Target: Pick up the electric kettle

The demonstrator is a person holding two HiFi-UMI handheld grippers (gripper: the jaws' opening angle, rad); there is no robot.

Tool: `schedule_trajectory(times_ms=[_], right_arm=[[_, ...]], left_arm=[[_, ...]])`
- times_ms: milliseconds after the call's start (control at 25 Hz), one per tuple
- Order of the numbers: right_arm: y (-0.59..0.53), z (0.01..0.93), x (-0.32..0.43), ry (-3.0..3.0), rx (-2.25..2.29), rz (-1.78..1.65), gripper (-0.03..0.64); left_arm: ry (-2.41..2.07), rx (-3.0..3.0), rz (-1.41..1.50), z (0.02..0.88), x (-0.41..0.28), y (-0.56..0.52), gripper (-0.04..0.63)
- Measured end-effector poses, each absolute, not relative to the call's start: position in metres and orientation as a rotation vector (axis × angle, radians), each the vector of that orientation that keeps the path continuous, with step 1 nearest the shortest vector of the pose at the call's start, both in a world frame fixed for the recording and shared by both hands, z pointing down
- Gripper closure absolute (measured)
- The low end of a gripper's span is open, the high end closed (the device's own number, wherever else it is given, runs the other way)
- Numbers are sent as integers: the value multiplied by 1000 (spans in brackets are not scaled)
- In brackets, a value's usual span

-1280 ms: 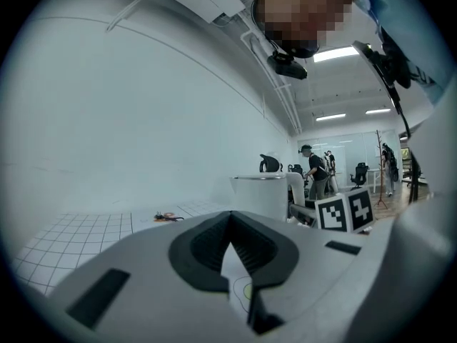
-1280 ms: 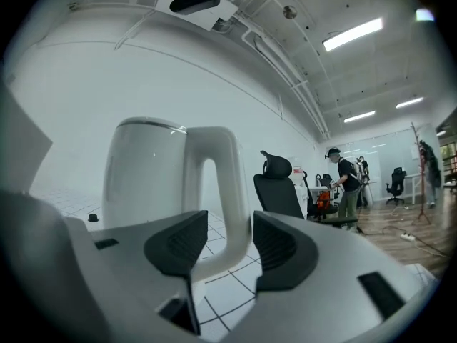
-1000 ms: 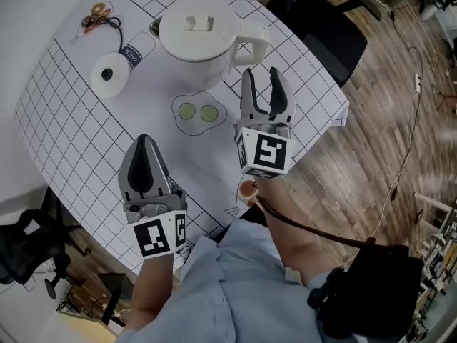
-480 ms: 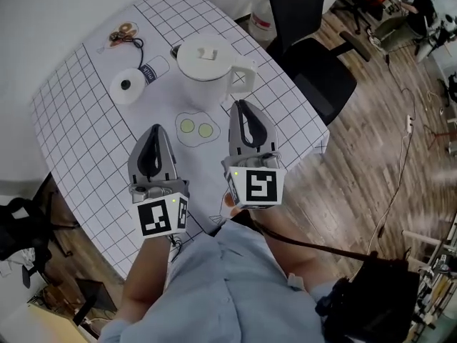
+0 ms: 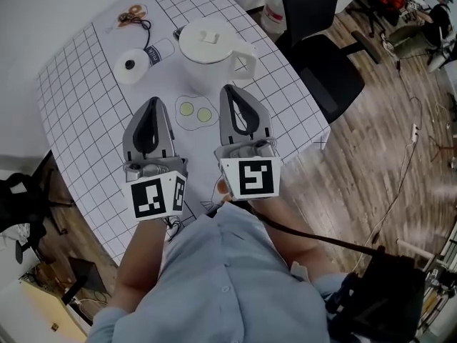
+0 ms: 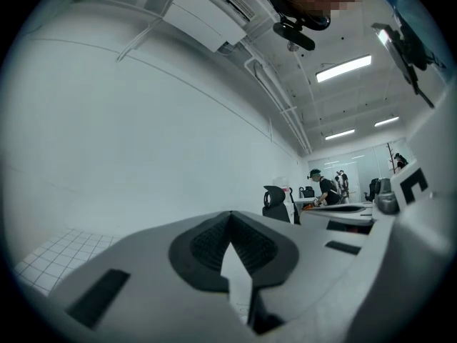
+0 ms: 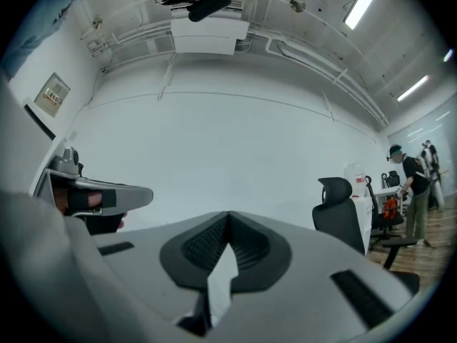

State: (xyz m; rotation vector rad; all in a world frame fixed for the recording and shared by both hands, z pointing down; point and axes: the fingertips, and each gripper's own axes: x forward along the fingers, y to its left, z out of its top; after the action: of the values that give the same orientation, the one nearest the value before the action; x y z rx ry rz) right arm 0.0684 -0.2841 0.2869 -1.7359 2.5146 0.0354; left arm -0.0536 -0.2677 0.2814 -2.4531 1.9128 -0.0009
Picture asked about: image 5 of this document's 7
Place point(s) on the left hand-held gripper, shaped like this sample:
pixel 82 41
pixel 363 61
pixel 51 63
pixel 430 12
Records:
pixel 150 198

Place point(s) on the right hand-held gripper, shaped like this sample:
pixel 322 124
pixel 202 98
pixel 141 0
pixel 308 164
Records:
pixel 253 179

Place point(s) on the white electric kettle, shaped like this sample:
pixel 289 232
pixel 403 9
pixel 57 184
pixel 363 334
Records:
pixel 209 57

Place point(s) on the black shoulder bag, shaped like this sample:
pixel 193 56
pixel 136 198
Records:
pixel 385 298

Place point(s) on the person's right forearm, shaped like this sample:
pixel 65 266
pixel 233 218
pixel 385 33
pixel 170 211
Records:
pixel 296 248

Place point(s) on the person's left forearm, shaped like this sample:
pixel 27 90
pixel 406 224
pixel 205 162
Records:
pixel 141 263

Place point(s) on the white round kettle base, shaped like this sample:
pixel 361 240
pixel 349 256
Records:
pixel 137 68

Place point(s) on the white grid table mat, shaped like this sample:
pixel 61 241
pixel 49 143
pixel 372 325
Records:
pixel 89 95

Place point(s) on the black office chair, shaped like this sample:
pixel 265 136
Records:
pixel 321 59

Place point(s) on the clear plastic water bottle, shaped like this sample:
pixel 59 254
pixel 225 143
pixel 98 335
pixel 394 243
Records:
pixel 273 11

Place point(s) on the black swivel chair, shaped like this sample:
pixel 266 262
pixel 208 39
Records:
pixel 21 206

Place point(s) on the black box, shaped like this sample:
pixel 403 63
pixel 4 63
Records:
pixel 87 273

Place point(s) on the person's light blue shirt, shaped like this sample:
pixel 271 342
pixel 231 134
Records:
pixel 221 284

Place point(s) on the white power strip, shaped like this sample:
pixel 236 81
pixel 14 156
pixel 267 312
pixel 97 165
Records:
pixel 414 132

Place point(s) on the yellow cabinet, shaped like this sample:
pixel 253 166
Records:
pixel 32 313

